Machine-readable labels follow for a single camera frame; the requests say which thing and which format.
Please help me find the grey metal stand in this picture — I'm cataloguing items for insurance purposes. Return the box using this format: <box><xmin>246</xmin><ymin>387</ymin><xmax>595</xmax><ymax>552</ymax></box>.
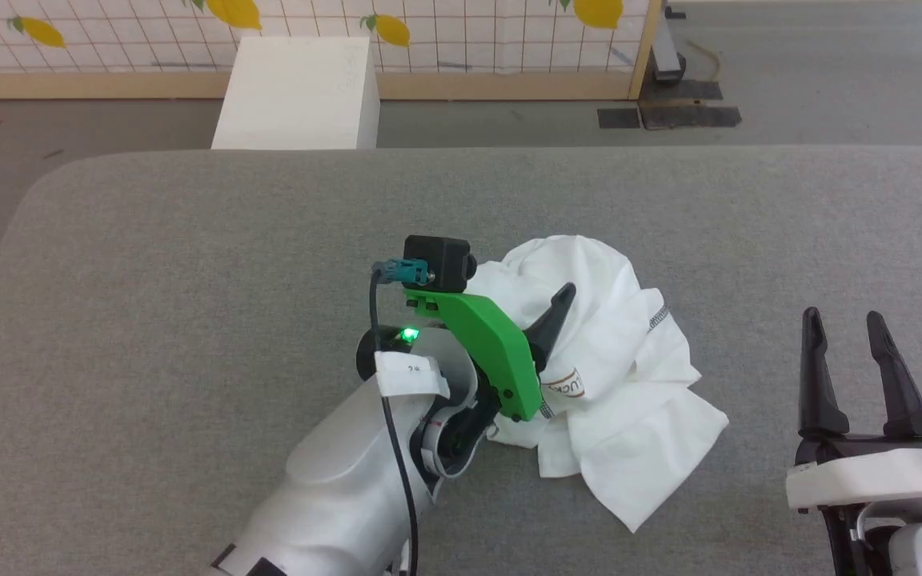
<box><xmin>651</xmin><ymin>0</ymin><xmax>687</xmax><ymax>85</ymax></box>

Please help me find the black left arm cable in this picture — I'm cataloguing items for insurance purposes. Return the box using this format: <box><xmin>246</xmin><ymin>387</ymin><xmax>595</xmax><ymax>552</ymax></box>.
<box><xmin>369</xmin><ymin>268</ymin><xmax>420</xmax><ymax>576</ymax></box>

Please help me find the white box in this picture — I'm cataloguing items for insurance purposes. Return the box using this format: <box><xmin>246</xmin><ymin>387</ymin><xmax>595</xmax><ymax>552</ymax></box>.
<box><xmin>211</xmin><ymin>35</ymin><xmax>380</xmax><ymax>150</ymax></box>

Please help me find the teal left camera connector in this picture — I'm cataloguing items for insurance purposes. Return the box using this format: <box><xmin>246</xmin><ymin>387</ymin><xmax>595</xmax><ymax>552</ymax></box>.
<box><xmin>373</xmin><ymin>258</ymin><xmax>430</xmax><ymax>286</ymax></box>

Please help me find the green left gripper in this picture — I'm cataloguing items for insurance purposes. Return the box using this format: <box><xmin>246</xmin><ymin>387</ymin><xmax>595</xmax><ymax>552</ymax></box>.
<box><xmin>403</xmin><ymin>282</ymin><xmax>576</xmax><ymax>422</ymax></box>

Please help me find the white garment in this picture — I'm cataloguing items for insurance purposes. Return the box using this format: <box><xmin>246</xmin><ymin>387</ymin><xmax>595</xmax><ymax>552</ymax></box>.
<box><xmin>461</xmin><ymin>234</ymin><xmax>730</xmax><ymax>534</ymax></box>

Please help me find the lemon print partition screen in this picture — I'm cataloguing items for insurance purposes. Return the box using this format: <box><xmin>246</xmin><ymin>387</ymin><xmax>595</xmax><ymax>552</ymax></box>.
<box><xmin>0</xmin><ymin>0</ymin><xmax>663</xmax><ymax>101</ymax></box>

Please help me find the yellowish floor cable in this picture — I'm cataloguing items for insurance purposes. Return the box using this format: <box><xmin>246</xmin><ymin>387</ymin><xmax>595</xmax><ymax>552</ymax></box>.
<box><xmin>687</xmin><ymin>38</ymin><xmax>723</xmax><ymax>82</ymax></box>

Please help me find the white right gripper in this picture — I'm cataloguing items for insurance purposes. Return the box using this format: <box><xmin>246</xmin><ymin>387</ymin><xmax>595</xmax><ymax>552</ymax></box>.
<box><xmin>785</xmin><ymin>306</ymin><xmax>922</xmax><ymax>513</ymax></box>

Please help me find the large black floor plate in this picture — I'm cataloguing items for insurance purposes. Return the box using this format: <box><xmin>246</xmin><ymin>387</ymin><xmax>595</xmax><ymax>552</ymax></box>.
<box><xmin>639</xmin><ymin>78</ymin><xmax>742</xmax><ymax>130</ymax></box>

